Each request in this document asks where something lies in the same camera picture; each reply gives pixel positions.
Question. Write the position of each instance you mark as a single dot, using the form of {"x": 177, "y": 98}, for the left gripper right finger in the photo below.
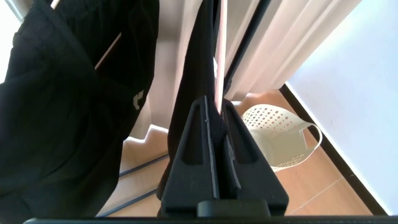
{"x": 258, "y": 189}

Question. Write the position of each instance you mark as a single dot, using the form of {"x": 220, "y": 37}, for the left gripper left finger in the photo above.
{"x": 189, "y": 186}

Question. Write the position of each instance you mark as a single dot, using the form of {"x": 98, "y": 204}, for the black garment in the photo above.
{"x": 192, "y": 77}

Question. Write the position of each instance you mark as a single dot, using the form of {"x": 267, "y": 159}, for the black shorts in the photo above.
{"x": 62, "y": 124}

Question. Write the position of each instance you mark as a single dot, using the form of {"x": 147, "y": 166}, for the pink clothes hanger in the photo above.
{"x": 107, "y": 51}

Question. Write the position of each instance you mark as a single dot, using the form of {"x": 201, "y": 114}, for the white laundry basket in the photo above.
{"x": 273, "y": 124}

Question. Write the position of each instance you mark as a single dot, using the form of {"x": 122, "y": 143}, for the black clothes rack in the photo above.
{"x": 246, "y": 40}

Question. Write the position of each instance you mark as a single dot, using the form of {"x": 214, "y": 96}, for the beige curtain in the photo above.
{"x": 280, "y": 37}

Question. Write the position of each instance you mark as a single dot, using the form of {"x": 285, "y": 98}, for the window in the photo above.
{"x": 6, "y": 37}

